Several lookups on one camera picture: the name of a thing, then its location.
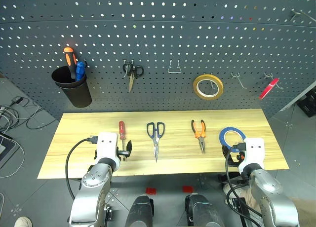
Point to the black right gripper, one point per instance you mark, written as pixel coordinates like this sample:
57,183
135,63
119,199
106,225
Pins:
239,159

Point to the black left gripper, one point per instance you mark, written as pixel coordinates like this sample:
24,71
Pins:
122,153

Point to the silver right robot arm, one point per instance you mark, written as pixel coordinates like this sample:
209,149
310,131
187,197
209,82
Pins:
269,190

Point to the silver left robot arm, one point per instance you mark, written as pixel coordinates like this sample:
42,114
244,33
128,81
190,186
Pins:
92,187

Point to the dark grey metal pegboard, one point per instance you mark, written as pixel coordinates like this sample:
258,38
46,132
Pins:
158,39

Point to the blue tape roll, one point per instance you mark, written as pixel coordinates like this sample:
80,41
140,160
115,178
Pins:
232,129

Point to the khaki trouser leg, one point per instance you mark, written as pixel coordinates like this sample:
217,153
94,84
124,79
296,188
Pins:
248,198

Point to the dark rounded robot leg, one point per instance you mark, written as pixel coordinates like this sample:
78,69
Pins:
139,212
202,212

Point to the yellow tape roll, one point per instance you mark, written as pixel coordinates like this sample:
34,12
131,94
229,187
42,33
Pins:
208,97

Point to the black plastic cup holder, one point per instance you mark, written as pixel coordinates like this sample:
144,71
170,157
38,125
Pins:
77,93

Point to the single metal peg hook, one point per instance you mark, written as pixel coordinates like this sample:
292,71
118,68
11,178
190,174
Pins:
240,82
211,84
267,76

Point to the red tape roll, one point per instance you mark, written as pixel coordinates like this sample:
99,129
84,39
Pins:
267,89

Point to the double prong metal peg hook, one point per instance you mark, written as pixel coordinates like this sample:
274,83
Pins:
126,64

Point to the grey metal beam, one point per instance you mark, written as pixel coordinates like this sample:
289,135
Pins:
298,95

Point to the black plastic crate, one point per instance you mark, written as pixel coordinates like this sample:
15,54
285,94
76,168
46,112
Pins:
308,103

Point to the orange and black screwdriver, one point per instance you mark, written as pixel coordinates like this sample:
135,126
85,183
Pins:
69,56

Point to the grey flat device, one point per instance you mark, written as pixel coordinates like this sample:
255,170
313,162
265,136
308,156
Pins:
6,148

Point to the black power adapter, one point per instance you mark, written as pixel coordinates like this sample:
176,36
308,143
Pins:
16,100

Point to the beige shoe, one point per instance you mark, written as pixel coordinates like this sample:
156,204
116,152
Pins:
22,222

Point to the long metal peg hook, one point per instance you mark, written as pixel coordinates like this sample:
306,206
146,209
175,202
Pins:
302,13

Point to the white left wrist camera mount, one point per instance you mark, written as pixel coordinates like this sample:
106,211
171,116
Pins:
106,145

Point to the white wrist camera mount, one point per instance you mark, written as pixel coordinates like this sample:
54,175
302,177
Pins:
254,153
106,145

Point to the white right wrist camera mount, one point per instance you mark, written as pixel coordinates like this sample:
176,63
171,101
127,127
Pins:
254,153

